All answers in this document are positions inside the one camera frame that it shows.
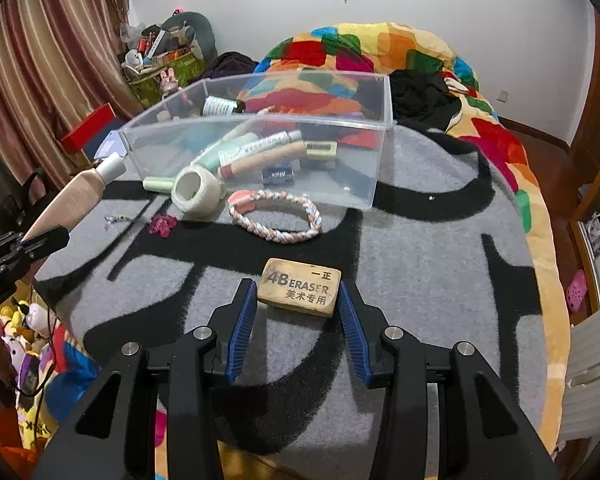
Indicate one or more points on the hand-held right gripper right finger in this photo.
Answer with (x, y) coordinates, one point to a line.
(352, 330)

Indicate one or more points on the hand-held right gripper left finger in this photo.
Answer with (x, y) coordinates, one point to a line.
(242, 330)

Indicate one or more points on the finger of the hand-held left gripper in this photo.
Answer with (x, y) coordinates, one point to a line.
(0, 260)
(45, 242)

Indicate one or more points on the large tan eraser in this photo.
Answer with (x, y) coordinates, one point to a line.
(300, 287)

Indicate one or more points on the clear plastic storage box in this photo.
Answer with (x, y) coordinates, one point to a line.
(350, 180)

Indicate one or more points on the small blue packet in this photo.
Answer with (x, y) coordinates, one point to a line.
(277, 174)

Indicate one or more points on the tan cylindrical tube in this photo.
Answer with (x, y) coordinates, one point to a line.
(272, 162)

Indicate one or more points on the mint green tube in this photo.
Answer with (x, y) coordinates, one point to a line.
(207, 157)

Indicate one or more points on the small cream eraser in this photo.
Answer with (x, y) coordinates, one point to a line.
(321, 149)

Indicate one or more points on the silver pen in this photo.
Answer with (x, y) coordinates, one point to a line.
(245, 125)

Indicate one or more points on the dark green spray bottle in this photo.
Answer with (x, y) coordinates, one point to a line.
(220, 106)

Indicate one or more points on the pile of plush toys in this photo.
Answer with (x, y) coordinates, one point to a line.
(30, 340)

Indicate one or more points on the black chair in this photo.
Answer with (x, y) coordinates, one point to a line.
(10, 195)

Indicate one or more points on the grey black blanket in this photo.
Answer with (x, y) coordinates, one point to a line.
(430, 285)

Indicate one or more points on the red box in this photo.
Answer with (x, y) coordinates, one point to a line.
(87, 127)

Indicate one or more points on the pale green white tube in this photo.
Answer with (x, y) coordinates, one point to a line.
(157, 184)

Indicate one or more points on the white bandage roll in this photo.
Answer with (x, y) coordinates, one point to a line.
(200, 207)

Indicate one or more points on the striped brown curtain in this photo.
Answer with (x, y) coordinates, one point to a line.
(40, 60)

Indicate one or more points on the green basket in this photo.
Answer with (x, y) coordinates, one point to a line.
(150, 87)

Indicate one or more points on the pink rabbit toy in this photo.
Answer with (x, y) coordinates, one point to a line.
(169, 81)

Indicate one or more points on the pink clog shoe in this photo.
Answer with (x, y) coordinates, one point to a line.
(575, 290)

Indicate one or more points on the black garment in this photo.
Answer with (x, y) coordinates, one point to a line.
(422, 97)

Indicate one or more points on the dark maroon clothes pile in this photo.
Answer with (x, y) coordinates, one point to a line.
(232, 65)

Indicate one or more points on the grey green pillow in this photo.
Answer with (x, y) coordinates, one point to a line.
(200, 27)

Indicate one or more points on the colourful patchwork quilt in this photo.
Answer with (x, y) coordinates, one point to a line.
(330, 50)

